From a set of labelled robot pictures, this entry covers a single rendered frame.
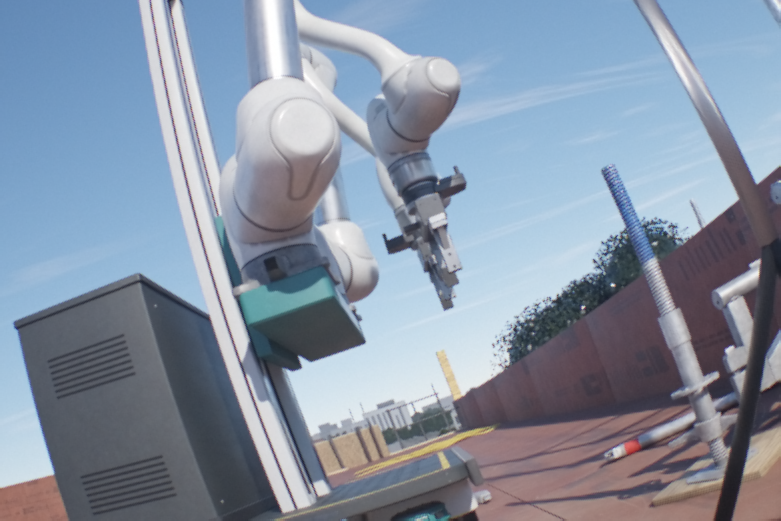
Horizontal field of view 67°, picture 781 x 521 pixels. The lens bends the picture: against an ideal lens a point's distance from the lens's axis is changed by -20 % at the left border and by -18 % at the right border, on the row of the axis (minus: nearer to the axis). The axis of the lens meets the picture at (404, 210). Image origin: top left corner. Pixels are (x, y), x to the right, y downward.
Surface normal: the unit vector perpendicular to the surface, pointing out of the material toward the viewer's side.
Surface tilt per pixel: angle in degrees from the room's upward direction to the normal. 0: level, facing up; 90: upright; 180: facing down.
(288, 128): 96
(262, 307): 90
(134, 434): 90
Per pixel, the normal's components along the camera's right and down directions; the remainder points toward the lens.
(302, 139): 0.37, -0.33
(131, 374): -0.03, -0.30
